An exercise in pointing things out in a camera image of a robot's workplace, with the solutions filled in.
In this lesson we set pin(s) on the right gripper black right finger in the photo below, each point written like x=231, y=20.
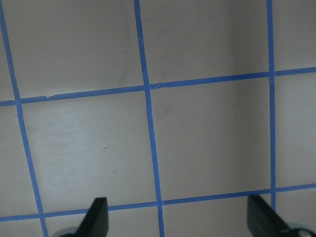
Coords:
x=263, y=221

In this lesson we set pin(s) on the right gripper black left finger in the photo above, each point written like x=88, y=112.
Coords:
x=96, y=220

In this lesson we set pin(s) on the blue tape grid lines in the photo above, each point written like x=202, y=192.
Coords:
x=174, y=110

